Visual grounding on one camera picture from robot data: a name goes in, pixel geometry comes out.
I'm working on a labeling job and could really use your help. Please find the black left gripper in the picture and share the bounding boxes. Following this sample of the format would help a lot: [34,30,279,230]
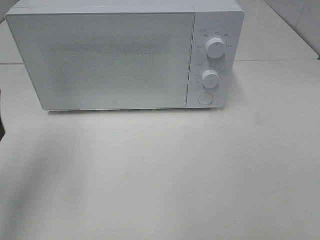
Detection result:
[0,90,6,142]

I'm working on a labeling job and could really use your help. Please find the white microwave door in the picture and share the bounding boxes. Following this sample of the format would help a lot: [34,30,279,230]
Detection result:
[7,13,194,111]

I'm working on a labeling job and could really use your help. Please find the round white door release button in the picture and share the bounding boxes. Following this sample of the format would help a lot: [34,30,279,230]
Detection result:
[198,93,214,106]

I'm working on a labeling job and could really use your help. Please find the white timer knob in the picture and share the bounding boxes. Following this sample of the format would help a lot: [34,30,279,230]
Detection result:
[201,69,220,89]

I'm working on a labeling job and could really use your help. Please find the white microwave oven body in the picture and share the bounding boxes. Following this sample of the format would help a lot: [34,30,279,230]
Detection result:
[5,0,245,110]

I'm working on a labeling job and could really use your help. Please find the upper white power knob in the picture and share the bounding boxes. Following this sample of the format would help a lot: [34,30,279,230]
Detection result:
[205,36,226,59]

